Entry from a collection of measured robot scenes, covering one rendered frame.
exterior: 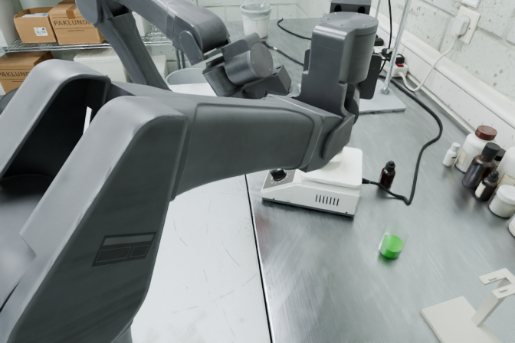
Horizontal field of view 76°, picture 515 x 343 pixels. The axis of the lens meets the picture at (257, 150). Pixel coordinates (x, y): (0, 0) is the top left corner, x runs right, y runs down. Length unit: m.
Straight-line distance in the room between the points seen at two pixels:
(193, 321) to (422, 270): 0.40
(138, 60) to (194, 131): 0.58
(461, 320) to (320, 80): 0.45
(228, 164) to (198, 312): 0.40
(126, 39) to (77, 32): 2.05
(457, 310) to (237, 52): 0.53
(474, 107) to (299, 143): 0.83
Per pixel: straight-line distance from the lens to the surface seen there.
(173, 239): 0.68
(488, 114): 1.04
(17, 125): 0.20
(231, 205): 0.72
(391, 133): 0.99
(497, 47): 1.10
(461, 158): 0.92
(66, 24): 2.80
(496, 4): 1.12
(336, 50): 0.34
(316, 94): 0.37
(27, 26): 2.98
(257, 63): 0.54
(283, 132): 0.26
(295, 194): 0.69
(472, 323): 0.66
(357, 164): 0.71
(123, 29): 0.75
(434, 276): 0.69
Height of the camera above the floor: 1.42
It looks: 38 degrees down
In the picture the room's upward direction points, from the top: straight up
